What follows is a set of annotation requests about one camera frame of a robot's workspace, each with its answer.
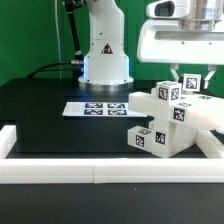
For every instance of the white marker sheet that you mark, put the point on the white marker sheet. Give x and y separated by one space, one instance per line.
99 109

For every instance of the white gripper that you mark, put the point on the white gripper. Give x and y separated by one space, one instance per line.
164 41

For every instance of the white chair seat plate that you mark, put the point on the white chair seat plate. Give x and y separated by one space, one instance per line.
168 138

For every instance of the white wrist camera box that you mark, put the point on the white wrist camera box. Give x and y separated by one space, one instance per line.
168 9

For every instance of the white chair back frame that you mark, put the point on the white chair back frame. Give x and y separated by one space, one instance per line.
196 110

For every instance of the white U-shaped fence frame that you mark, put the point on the white U-shaped fence frame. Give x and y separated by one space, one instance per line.
100 171

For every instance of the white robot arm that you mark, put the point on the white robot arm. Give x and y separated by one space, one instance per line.
106 63

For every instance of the black camera stand pole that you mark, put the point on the black camera stand pole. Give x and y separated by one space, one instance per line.
70 8

